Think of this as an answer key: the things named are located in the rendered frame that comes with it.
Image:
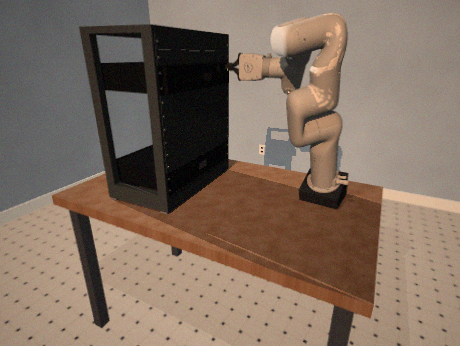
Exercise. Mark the black open-frame rack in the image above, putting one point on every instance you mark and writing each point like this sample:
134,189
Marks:
190,130

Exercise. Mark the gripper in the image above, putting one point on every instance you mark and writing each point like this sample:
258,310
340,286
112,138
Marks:
250,67

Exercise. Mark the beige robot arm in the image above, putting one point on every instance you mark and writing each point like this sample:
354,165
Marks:
327,32

